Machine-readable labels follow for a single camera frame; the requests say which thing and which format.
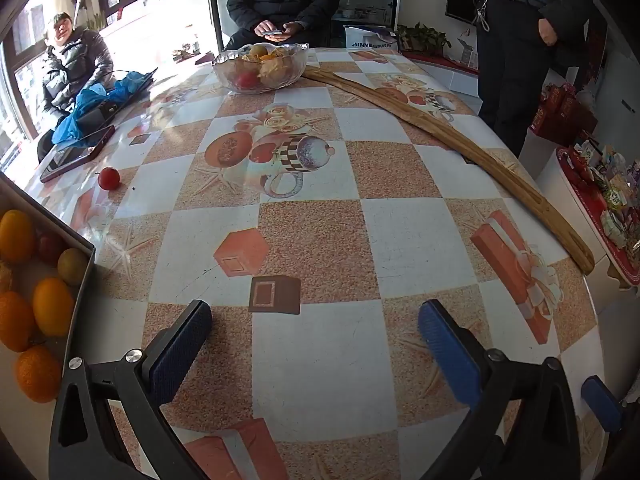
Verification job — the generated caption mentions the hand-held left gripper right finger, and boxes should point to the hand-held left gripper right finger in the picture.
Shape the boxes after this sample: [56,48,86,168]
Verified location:
[418,299,585,480]

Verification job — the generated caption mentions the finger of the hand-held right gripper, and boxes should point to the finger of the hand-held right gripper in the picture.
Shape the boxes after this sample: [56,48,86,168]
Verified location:
[581,375,624,434]

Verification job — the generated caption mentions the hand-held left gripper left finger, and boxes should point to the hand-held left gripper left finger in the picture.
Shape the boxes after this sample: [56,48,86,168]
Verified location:
[48,299,213,480]

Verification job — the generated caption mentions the grey shallow box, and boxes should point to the grey shallow box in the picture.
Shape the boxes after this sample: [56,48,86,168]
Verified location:
[0,172,96,461]

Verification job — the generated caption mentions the clear glass bowl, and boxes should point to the clear glass bowl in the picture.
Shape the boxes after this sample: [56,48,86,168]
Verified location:
[211,43,309,95]

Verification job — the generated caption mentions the yellow orange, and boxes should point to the yellow orange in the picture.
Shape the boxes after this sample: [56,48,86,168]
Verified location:
[0,210,36,264]
[32,277,76,337]

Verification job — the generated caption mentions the deep orange tangerine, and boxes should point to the deep orange tangerine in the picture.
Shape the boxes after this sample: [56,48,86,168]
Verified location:
[0,291,36,353]
[15,344,63,404]

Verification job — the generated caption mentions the red snack tray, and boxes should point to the red snack tray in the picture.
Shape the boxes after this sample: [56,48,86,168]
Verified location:
[557,135,640,286]

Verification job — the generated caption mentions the long wooden stick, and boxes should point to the long wooden stick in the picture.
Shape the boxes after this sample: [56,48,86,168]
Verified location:
[300,65,596,275]

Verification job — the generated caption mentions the smartphone with red case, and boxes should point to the smartphone with red case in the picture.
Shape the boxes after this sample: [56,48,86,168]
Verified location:
[39,124,117,183]

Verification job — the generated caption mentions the blue plastic bag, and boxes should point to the blue plastic bag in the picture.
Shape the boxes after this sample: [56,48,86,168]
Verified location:
[52,71,156,143]

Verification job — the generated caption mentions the stack of red boxes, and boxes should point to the stack of red boxes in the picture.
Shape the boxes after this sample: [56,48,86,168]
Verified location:
[530,82,598,148]

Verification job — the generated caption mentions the green potted plant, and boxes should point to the green potted plant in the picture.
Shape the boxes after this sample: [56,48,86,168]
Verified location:
[397,22,451,56]

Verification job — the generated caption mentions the white shopping bag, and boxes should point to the white shopping bag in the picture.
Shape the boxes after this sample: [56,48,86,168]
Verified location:
[344,25,401,53]

